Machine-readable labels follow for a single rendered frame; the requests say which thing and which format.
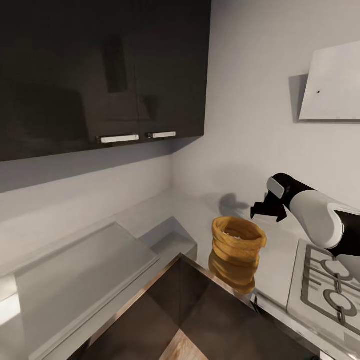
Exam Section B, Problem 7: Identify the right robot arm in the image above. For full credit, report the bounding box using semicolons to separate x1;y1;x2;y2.
251;174;360;283

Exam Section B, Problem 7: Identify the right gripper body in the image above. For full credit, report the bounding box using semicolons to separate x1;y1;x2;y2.
254;198;287;218

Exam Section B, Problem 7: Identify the popcorn bag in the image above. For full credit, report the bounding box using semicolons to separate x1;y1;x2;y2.
211;216;267;268

